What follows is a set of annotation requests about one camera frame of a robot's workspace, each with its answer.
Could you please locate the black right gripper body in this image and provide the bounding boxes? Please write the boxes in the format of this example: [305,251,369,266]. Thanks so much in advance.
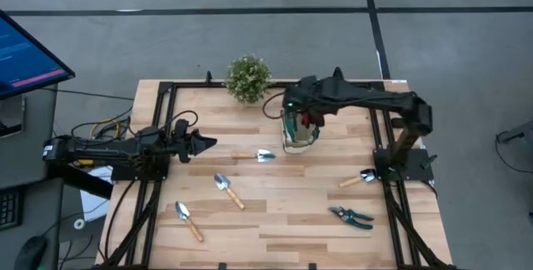
[282,76,336,115]

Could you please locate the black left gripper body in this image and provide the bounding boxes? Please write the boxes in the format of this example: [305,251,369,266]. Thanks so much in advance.
[168,118,197,165]

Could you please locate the cream canvas green-trimmed gardening bag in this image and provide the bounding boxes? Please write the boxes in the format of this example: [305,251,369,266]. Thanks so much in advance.
[280,109,321,155]

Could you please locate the wooden-handled wide garden trowel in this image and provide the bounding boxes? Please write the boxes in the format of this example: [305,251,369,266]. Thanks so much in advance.
[231,148,277,163]

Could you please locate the wooden-handled narrow garden trowel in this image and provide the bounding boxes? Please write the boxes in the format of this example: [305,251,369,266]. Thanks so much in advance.
[174,201,205,243]

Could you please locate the green-handled pruning shears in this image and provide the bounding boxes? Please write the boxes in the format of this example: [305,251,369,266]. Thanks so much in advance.
[327,206,375,231]

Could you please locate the red garden tool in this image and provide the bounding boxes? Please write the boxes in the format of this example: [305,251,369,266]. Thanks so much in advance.
[300,112,318,128]

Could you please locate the small green potted plant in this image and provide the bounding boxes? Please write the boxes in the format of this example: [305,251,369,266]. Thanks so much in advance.
[224,53,274,105]

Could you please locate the black desk support beam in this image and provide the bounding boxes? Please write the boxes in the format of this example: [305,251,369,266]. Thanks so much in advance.
[47,163,114,200]

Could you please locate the white paper sheet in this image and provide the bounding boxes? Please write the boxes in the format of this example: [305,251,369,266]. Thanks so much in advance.
[78,165,114,222]

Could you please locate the grey desk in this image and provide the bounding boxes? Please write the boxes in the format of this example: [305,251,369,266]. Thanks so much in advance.
[0,84,64,270]

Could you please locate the grey monitor stand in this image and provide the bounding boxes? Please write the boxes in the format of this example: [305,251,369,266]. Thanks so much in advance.
[0,94,26,138]

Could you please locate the computer monitor blue screen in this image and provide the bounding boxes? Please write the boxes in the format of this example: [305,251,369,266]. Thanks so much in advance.
[0,9,77,101]

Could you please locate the black keyboard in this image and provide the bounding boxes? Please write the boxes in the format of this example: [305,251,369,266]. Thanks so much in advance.
[0,188,22,230]

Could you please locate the black computer mouse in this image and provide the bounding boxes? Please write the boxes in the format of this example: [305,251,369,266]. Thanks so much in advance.
[14,235,49,270]

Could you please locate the grey stand foot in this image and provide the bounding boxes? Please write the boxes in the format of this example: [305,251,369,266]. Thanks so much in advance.
[497,120,533,145]

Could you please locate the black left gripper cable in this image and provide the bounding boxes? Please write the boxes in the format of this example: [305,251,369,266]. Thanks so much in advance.
[165,109,199,133]

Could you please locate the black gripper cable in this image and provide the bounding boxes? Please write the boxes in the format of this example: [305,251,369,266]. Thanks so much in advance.
[165,109,199,133]
[262,92,289,120]

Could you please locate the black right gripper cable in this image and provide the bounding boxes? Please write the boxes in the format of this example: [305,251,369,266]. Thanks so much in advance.
[262,92,289,120]

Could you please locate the black aluminium table frame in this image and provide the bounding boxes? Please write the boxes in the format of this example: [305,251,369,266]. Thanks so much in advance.
[97,78,459,270]

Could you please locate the black cable bundle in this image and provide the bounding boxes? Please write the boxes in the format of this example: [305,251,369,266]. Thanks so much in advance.
[70,107,135,142]

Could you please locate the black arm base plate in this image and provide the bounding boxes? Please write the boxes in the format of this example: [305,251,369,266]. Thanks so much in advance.
[372,147,435,182]
[110,152,171,182]

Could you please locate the thin black floor cable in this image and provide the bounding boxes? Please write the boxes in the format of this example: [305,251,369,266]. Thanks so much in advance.
[41,87,134,101]

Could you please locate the thick black power cable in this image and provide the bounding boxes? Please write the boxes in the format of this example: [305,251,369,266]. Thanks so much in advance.
[102,179,139,263]

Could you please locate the black curved floor cable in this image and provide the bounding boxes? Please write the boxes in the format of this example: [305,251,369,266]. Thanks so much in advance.
[494,130,533,175]

